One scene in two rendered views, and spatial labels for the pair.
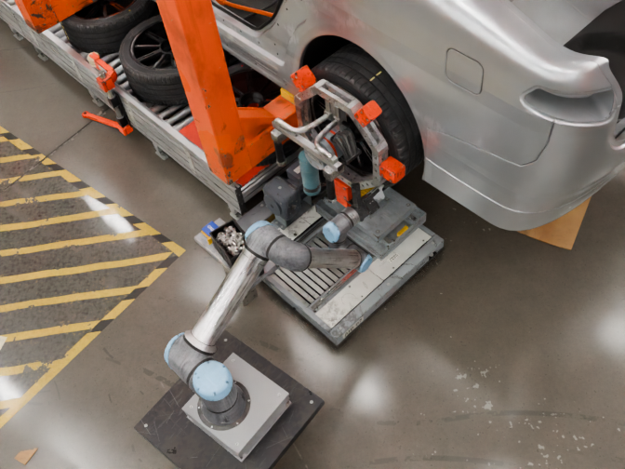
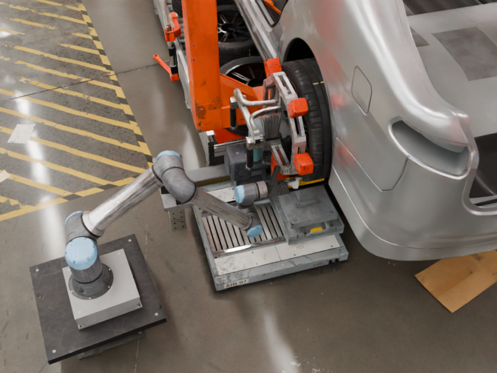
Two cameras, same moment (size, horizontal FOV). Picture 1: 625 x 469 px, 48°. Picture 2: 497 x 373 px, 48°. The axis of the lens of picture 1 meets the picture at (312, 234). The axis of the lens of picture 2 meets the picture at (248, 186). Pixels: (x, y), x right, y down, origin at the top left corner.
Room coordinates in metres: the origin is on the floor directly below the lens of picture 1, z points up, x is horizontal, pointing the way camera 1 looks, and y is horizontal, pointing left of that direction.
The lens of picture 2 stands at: (0.03, -0.86, 2.86)
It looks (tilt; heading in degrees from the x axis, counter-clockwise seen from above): 47 degrees down; 21
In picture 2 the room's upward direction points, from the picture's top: straight up
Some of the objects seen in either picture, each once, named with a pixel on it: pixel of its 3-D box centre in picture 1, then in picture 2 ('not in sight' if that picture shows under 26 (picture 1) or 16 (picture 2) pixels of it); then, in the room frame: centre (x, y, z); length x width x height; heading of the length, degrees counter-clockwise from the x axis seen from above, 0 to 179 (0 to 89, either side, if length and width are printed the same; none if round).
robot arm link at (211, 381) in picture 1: (213, 384); (83, 257); (1.29, 0.49, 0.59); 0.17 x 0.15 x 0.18; 37
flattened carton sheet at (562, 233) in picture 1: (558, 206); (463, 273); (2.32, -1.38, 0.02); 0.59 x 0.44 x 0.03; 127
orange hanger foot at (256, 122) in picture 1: (274, 110); (258, 92); (2.72, 0.09, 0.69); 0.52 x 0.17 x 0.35; 127
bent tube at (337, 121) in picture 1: (334, 134); (267, 114); (2.14, -0.16, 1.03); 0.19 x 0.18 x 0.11; 127
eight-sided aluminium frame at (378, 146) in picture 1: (340, 137); (282, 125); (2.30, -0.20, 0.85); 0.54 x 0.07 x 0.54; 37
